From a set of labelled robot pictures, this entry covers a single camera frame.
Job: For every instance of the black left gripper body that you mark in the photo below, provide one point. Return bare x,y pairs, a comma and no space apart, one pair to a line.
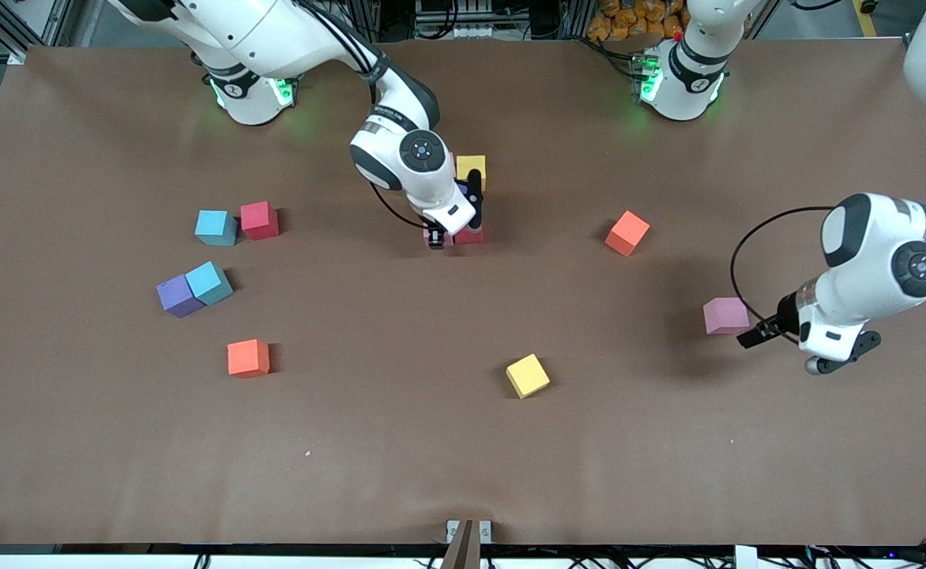
779,316

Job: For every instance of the pink foam cube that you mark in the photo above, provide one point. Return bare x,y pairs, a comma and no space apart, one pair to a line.
726,315
449,239

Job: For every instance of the red foam cube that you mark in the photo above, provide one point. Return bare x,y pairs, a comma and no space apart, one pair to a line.
259,220
471,236

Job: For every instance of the purple foam cube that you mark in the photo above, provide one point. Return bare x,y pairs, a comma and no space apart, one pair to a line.
178,295
461,190

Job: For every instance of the yellow foam cube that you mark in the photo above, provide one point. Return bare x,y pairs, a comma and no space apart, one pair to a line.
471,164
528,376

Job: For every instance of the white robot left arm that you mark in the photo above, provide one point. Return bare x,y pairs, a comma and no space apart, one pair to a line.
874,253

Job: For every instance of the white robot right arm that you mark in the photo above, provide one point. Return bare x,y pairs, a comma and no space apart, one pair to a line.
273,32

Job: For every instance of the orange foam cube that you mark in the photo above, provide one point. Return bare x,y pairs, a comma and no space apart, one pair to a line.
627,233
248,358

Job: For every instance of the white electronics box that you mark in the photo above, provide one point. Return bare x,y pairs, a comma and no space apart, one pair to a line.
463,20

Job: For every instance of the blue foam cube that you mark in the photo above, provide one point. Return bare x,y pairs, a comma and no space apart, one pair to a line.
208,283
216,227

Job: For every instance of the bag of oranges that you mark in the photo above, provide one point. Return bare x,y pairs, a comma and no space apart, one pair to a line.
629,20

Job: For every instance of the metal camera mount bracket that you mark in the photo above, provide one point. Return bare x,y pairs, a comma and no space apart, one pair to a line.
467,545

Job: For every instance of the aluminium frame profile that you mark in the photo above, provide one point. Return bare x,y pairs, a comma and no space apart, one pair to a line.
5,39

